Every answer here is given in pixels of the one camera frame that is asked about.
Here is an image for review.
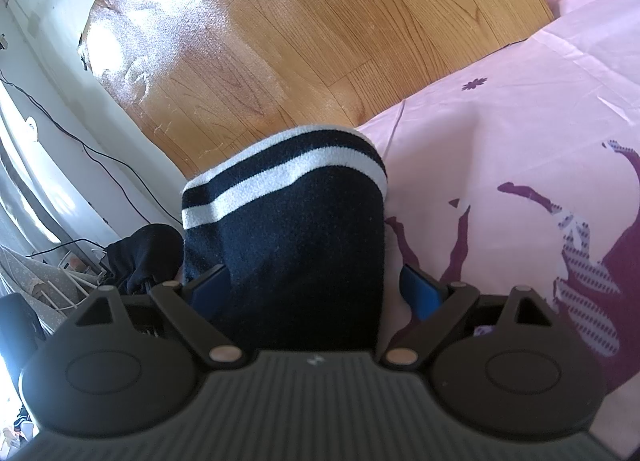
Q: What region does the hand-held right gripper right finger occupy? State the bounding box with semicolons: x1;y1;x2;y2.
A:
378;263;553;371

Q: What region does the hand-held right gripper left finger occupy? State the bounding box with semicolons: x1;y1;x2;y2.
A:
75;263;248;371

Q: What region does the navy white-striped sock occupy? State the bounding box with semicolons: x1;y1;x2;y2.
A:
181;125;390;353

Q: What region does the black cloth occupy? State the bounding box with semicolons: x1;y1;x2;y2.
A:
106;223;185;296

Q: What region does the pink printed bed sheet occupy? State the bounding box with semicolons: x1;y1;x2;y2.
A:
357;0;640;461

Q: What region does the white curtain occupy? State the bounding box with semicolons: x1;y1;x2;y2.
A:
0;86;118;267

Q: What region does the white wire rack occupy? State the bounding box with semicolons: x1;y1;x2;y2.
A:
30;248;108;319

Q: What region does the black cable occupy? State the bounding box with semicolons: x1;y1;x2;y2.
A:
0;72;183;229

